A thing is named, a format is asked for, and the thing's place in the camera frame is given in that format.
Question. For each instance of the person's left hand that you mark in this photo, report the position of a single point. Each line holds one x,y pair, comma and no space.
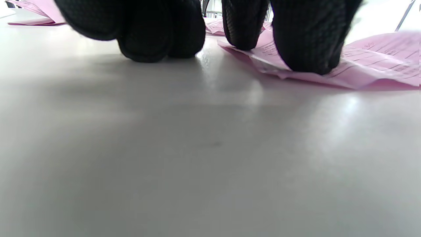
148,26

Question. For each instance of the pink invoice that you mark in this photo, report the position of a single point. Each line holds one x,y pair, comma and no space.
213,28
46,10
378,62

